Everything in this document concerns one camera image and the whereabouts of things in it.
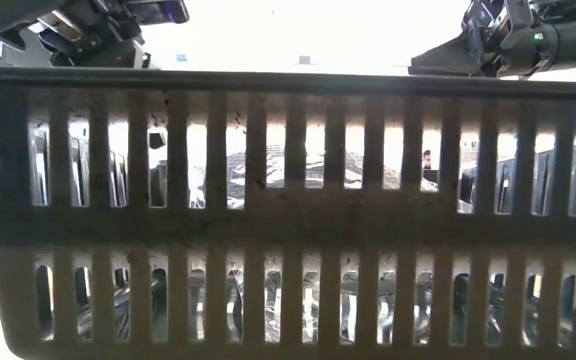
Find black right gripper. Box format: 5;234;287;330
407;0;559;77

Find dark blue toiletry tube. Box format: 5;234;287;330
126;0;191;25

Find clear bag with black sponge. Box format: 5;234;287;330
187;144;442;210
112;267;209;346
225;269;576;347

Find person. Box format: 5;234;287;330
421;148;440;194

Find black slotted plastic basket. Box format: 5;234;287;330
0;64;576;360
460;142;576;217

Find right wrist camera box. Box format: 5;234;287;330
498;0;535;50

